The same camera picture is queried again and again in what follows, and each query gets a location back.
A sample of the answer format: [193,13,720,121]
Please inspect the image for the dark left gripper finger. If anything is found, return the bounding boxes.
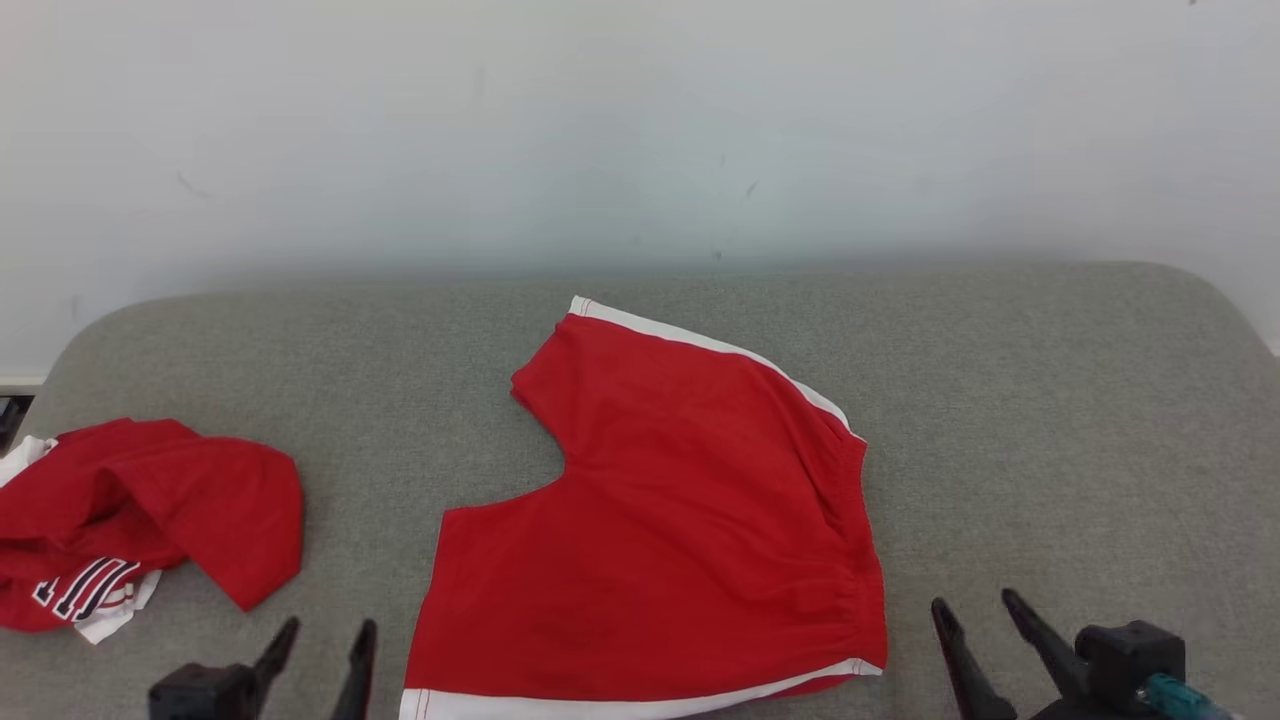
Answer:
[330,618,379,720]
[245,616,302,720]

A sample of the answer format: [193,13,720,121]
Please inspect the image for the red jersey with white trim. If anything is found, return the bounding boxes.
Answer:
[0,418,304,646]

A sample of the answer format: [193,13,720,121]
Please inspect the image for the red shorts with white stripe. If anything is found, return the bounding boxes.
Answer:
[398,295,889,720]

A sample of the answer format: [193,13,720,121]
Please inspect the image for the black right cable teal connector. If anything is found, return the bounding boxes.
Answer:
[1138,672,1236,720]

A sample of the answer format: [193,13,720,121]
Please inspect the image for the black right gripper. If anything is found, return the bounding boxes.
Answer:
[930,587,1146,720]

